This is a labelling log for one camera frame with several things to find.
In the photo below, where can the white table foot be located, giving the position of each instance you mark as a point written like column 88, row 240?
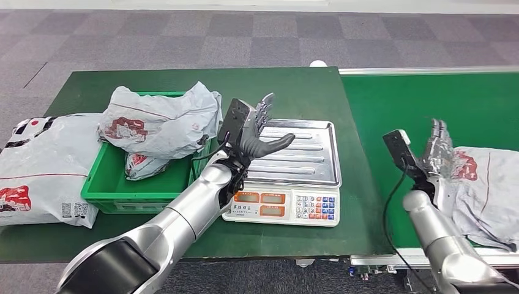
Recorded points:
column 304, row 263

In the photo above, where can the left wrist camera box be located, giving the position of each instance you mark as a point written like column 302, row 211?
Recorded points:
column 235, row 119

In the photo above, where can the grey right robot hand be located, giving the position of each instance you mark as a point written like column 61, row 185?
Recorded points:
column 438, row 156

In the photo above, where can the green conveyor belt silver frame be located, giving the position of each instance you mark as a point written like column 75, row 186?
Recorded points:
column 405, row 101

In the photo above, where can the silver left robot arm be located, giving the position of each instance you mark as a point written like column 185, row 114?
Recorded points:
column 186, row 215

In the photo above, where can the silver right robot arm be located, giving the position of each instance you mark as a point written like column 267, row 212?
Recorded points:
column 446, row 243

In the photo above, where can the green plastic crate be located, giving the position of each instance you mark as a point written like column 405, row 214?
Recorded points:
column 134, row 190

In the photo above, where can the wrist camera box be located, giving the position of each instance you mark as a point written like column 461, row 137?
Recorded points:
column 235, row 119
column 399, row 150

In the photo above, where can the white round knob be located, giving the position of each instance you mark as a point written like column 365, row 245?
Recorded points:
column 318, row 63

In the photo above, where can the soft white red-print parcel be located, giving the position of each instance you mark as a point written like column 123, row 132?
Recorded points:
column 486, row 194

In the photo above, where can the electronic scale with steel tray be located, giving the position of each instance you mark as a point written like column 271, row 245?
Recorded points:
column 300, row 162

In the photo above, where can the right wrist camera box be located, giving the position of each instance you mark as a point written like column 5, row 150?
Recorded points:
column 399, row 150

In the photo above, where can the plump white red-print parcel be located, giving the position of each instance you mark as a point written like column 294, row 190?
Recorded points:
column 142, row 166

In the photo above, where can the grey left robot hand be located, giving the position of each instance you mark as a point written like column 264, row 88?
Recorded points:
column 263, row 148

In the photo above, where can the large flat white mailer bag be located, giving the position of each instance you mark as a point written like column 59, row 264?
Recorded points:
column 44, row 162

